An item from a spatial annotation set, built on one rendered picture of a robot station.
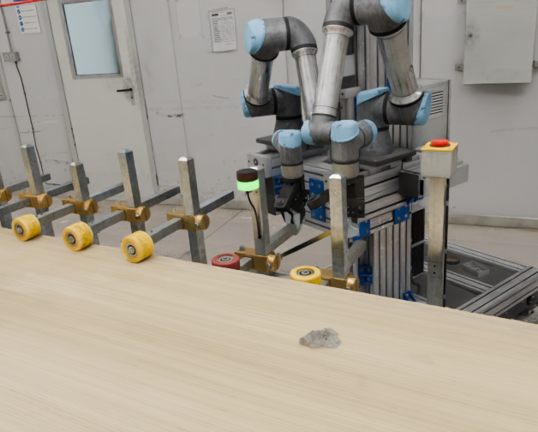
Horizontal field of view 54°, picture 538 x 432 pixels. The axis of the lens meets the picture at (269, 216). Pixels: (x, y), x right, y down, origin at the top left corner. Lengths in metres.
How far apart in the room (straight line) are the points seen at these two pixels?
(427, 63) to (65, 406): 3.40
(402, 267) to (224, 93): 2.49
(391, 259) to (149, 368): 1.58
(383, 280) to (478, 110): 1.87
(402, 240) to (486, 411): 1.59
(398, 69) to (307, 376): 1.09
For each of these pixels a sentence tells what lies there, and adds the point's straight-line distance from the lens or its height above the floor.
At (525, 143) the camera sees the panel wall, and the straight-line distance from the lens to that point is 4.05.
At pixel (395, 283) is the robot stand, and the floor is 0.35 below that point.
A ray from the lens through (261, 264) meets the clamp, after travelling 1.60.
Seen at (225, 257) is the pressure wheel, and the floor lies 0.91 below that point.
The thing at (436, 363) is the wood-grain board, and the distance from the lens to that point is 1.07.
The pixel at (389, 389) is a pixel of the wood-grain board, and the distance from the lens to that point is 1.00.
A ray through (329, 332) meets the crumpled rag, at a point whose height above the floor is 0.91.
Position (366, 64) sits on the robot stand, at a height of 1.34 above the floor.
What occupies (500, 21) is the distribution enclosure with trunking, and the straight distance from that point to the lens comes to 3.71.
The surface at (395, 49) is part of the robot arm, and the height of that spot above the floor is 1.41.
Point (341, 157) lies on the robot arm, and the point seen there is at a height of 1.16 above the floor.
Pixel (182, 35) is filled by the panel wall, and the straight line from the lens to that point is 4.65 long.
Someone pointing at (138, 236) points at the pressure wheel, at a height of 0.98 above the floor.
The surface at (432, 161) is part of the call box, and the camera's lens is 1.29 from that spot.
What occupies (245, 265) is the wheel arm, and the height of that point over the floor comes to 0.86.
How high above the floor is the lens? 1.52
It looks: 20 degrees down
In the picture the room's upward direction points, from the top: 5 degrees counter-clockwise
